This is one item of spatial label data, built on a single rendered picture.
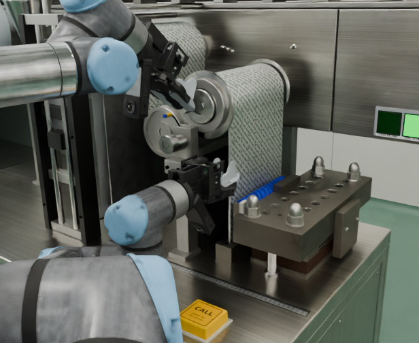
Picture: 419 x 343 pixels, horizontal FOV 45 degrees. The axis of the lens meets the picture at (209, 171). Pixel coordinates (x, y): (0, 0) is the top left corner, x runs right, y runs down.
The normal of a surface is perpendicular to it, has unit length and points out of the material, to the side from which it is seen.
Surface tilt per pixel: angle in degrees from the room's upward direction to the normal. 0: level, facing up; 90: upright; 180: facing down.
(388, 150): 90
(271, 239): 90
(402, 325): 0
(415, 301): 0
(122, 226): 90
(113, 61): 90
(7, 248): 0
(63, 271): 9
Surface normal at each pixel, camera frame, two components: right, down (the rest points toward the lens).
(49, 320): 0.04, -0.20
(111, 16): 0.72, 0.39
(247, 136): 0.81, 0.18
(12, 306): -0.06, -0.40
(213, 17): -0.58, 0.27
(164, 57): -0.46, -0.40
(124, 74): 0.62, 0.25
